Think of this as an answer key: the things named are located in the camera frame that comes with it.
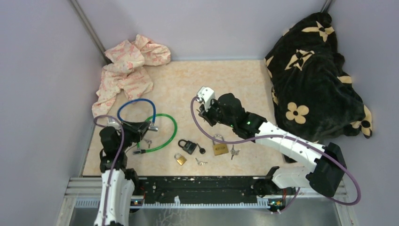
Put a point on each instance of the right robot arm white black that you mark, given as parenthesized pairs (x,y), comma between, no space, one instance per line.
(322,167)

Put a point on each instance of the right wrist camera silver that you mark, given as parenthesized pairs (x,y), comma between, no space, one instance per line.
(205,95)

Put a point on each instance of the blue cable lock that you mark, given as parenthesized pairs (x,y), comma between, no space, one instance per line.
(152,127)

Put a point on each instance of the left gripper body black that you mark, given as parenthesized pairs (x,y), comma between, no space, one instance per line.
(132,133)

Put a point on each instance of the small padlock keys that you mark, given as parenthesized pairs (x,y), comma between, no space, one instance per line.
(200,163)

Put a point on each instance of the pink patterned cloth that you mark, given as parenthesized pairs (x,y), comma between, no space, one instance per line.
(127,72)

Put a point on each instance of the black padlock key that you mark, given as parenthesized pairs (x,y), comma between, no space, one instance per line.
(201,149)

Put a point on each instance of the small brass padlock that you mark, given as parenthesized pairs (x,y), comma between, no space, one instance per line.
(180,159)

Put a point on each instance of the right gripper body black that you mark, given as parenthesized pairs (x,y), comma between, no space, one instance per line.
(213,115)

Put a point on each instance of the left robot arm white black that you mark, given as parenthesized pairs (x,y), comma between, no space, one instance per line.
(121,193)

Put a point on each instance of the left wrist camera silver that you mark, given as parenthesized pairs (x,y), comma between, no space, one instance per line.
(115,124)

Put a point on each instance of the large brass padlock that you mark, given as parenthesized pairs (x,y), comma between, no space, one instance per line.
(219,148)

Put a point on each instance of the green lock keys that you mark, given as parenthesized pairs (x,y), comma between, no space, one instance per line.
(149,142)

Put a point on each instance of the keys of large padlock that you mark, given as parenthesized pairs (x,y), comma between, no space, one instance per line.
(234,152)

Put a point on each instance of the black padlock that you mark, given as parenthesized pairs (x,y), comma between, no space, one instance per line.
(187,146)

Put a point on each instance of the black floral blanket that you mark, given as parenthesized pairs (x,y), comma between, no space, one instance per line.
(313,96)

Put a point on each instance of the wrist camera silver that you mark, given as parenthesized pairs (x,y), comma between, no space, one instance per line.
(205,95)
(115,124)

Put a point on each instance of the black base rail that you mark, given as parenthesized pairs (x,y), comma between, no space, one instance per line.
(202,190)

